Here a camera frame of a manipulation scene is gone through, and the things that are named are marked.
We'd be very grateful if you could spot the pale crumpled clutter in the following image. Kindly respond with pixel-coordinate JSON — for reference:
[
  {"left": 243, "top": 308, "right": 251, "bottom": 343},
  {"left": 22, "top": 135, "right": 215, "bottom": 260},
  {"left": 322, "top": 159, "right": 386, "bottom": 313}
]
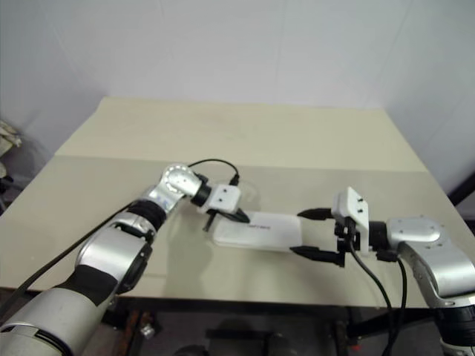
[{"left": 0, "top": 120, "right": 23, "bottom": 156}]

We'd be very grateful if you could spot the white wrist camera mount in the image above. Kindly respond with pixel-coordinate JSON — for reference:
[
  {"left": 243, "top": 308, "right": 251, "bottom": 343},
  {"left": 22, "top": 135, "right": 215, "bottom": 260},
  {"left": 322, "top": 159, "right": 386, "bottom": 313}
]
[
  {"left": 331, "top": 186, "right": 372, "bottom": 257},
  {"left": 200, "top": 184, "right": 241, "bottom": 215}
]

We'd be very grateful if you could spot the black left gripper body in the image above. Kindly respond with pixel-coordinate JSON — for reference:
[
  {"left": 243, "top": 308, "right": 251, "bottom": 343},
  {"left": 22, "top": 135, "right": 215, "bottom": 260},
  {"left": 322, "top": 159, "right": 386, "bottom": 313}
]
[{"left": 206, "top": 208, "right": 239, "bottom": 219}]

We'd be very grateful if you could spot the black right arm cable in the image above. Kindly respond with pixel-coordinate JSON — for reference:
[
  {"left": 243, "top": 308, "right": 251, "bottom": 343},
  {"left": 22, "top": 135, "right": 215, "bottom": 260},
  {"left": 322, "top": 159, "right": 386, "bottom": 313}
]
[{"left": 375, "top": 248, "right": 409, "bottom": 356}]

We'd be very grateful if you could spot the black metal frame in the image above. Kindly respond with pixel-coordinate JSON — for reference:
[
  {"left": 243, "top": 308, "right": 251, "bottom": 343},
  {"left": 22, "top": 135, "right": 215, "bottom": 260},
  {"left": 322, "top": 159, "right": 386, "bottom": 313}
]
[{"left": 447, "top": 174, "right": 475, "bottom": 208}]

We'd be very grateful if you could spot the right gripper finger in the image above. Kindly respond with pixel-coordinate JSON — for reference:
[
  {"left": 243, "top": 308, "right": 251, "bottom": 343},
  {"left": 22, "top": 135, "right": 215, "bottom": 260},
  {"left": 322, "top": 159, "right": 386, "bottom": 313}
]
[
  {"left": 296, "top": 207, "right": 335, "bottom": 222},
  {"left": 289, "top": 245, "right": 341, "bottom": 266}
]

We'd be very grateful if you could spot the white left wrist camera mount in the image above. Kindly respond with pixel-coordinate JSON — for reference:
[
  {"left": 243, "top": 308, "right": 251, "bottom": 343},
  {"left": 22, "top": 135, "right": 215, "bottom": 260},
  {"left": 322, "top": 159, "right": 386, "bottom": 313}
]
[{"left": 200, "top": 184, "right": 241, "bottom": 215}]

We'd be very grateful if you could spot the black table frame bar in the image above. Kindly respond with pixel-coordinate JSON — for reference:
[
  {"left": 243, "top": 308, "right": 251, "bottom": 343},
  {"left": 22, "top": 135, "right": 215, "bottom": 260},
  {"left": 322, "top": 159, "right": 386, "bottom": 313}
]
[{"left": 348, "top": 307, "right": 439, "bottom": 334}]

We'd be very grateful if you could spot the white pencil case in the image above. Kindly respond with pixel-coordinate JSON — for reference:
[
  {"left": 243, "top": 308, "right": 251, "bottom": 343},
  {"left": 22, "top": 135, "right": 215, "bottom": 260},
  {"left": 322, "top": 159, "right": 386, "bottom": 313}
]
[{"left": 212, "top": 211, "right": 302, "bottom": 253}]

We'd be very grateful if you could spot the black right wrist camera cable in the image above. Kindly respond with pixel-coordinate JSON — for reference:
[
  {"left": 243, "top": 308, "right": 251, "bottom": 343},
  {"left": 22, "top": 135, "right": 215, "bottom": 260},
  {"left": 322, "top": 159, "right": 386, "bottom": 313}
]
[{"left": 343, "top": 218, "right": 395, "bottom": 356}]

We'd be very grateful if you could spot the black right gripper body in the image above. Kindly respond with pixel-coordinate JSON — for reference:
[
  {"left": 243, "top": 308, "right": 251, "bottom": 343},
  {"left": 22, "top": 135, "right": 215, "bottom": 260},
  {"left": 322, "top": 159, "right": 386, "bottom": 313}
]
[{"left": 332, "top": 217, "right": 363, "bottom": 268}]

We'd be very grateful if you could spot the rusty red table leg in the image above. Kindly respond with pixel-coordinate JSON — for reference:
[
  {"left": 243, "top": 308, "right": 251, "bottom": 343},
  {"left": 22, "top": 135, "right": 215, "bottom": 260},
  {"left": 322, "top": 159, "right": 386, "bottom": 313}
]
[{"left": 124, "top": 309, "right": 157, "bottom": 356}]

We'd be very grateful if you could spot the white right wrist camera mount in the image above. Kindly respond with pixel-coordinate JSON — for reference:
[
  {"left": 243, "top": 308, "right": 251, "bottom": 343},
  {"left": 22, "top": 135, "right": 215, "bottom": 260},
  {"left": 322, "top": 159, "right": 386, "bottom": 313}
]
[{"left": 331, "top": 186, "right": 372, "bottom": 257}]

